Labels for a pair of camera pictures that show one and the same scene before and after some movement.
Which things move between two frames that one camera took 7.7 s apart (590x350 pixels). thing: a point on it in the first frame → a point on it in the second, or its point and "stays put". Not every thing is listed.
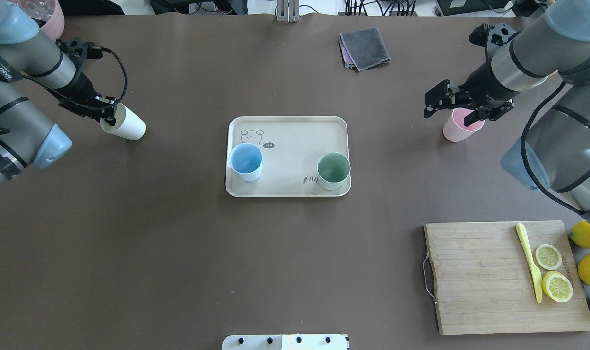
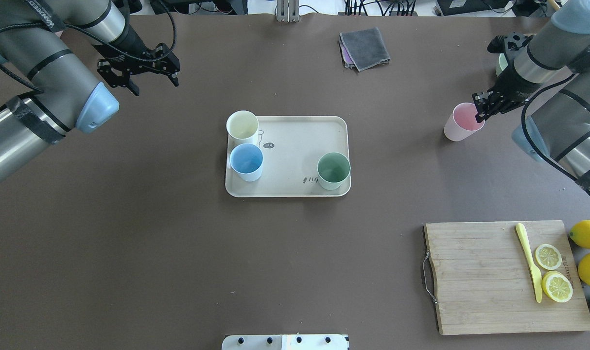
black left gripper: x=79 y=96 → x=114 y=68
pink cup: x=455 y=129 stays put
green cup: x=333 y=168 stays put
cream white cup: x=129 y=123 → x=242 y=128
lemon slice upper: x=548 y=256 stays put
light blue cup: x=246 y=160 stays put
